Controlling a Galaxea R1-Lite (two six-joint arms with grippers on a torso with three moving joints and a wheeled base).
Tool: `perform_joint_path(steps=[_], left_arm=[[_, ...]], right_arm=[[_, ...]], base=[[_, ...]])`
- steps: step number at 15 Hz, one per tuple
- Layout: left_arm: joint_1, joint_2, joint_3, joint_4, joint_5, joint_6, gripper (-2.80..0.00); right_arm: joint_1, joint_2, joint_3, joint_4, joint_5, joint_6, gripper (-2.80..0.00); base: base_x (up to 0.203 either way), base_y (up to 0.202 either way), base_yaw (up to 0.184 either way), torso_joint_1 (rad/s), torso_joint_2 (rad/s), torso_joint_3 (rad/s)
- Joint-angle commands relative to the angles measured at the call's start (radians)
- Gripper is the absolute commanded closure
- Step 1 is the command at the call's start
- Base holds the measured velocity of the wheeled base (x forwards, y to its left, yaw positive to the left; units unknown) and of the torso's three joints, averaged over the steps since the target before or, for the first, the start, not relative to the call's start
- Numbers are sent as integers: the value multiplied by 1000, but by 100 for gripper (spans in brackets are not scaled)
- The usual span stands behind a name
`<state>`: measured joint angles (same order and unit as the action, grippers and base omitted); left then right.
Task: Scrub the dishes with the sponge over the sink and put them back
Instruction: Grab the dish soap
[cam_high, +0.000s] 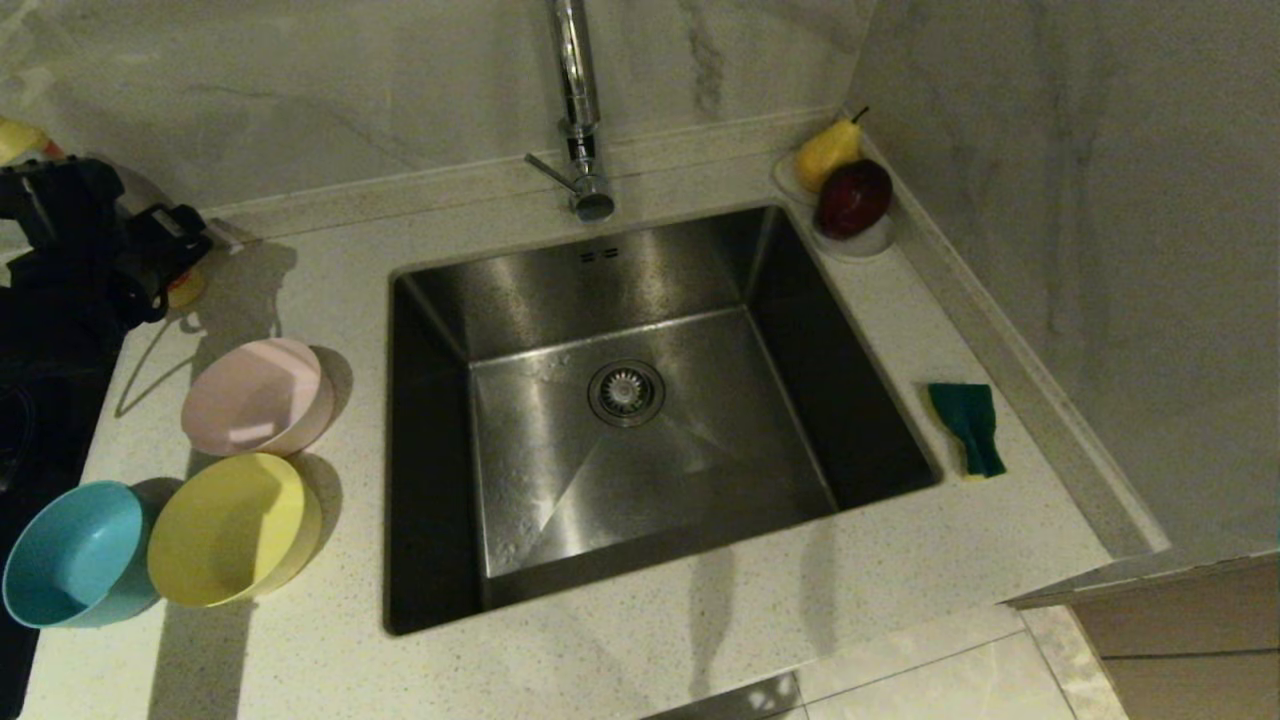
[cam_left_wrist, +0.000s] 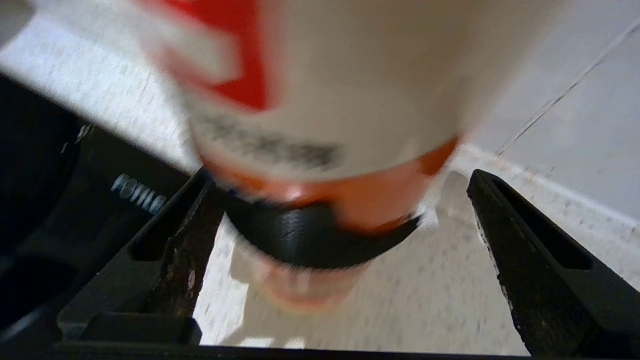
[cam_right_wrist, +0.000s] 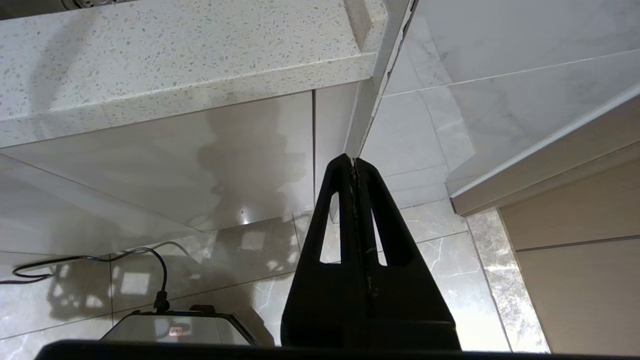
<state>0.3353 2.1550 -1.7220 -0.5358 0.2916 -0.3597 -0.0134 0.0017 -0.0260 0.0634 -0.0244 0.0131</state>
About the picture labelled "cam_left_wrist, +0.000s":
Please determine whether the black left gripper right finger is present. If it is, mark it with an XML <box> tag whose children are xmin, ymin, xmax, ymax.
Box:
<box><xmin>467</xmin><ymin>169</ymin><xmax>640</xmax><ymax>358</ymax></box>

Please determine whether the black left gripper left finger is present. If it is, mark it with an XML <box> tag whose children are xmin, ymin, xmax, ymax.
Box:
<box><xmin>57</xmin><ymin>170</ymin><xmax>226</xmax><ymax>346</ymax></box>

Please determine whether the orange white dish soap bottle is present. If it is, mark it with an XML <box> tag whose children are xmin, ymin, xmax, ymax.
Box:
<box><xmin>135</xmin><ymin>0</ymin><xmax>566</xmax><ymax>311</ymax></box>

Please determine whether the black induction cooktop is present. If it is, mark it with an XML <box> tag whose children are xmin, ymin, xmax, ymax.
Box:
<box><xmin>0</xmin><ymin>72</ymin><xmax>201</xmax><ymax>351</ymax></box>

